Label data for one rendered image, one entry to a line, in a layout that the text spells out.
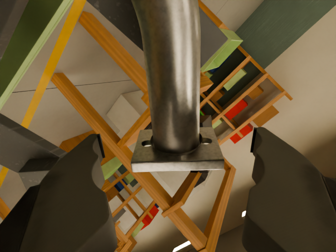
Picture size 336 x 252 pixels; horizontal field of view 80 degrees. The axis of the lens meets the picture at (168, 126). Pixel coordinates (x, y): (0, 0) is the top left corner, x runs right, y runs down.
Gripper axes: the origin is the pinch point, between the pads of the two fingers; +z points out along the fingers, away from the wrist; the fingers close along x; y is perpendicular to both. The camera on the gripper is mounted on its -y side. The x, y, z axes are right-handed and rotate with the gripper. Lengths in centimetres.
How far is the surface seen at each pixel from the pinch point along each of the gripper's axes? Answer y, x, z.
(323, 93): 180, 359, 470
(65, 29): -3, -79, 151
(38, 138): 3.4, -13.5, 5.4
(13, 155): 4.6, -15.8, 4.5
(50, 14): -7.4, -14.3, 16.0
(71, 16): -11, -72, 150
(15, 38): -5.1, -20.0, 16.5
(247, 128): 266, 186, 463
